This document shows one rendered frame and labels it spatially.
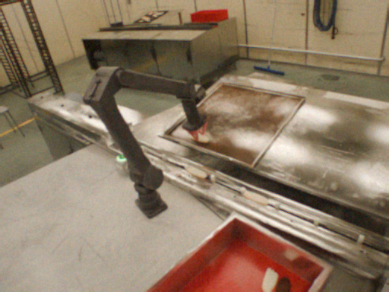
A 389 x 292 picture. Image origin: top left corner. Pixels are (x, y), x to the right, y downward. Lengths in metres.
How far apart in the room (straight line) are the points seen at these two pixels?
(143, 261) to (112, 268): 0.11
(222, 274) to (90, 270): 0.42
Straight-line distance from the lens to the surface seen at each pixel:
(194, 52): 3.82
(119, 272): 0.96
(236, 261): 0.89
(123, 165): 1.26
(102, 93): 0.79
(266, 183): 1.13
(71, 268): 1.04
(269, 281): 0.84
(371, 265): 0.89
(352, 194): 1.02
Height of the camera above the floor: 1.56
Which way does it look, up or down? 33 degrees down
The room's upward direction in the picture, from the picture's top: 10 degrees counter-clockwise
